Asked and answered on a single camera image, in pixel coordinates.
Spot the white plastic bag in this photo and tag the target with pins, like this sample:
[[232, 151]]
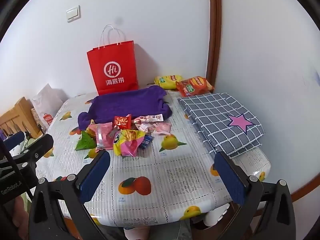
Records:
[[47, 102]]

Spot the white light switch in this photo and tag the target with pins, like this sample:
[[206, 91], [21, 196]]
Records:
[[73, 13]]

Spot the pink packet with silver band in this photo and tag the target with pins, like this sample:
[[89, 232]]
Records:
[[102, 135]]

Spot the grey checked cloth with star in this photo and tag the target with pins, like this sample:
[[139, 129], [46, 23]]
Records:
[[217, 120]]

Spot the pink packet with yellow edge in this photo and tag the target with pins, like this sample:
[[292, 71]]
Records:
[[130, 148]]

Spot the wooden chair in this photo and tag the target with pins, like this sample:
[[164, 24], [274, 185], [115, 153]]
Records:
[[17, 120]]

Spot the white berry print packet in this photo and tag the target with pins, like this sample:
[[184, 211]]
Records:
[[147, 118]]

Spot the blue snack packet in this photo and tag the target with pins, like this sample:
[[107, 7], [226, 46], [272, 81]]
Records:
[[145, 142]]

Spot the fruit print tablecloth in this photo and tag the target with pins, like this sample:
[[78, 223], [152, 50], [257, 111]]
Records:
[[160, 175]]

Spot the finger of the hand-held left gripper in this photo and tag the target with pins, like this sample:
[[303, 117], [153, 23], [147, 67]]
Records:
[[42, 143], [15, 140]]

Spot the red snack packet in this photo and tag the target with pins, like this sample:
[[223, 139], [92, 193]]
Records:
[[122, 122]]

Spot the white strawberry candy packet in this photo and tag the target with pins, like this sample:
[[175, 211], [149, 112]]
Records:
[[143, 128]]

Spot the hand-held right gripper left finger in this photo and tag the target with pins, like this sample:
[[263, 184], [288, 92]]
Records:
[[96, 177]]

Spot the pale pink peach packet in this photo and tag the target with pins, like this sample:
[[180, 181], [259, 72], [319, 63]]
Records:
[[162, 128]]

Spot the grey green trouser leg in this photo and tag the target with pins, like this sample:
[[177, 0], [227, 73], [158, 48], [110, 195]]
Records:
[[182, 231]]

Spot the brown wooden door frame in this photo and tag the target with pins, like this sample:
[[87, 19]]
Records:
[[213, 30]]

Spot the red paper bag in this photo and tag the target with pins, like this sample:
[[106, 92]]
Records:
[[112, 70]]

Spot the purple towel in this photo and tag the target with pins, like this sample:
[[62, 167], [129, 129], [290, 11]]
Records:
[[130, 105]]

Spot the green snack packet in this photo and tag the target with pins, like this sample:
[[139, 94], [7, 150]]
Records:
[[86, 142]]

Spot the orange chip bag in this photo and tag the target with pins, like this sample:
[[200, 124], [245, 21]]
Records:
[[196, 86]]

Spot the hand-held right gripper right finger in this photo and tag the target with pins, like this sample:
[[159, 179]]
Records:
[[230, 177]]

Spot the yellow chip bag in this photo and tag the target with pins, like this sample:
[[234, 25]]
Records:
[[167, 82]]

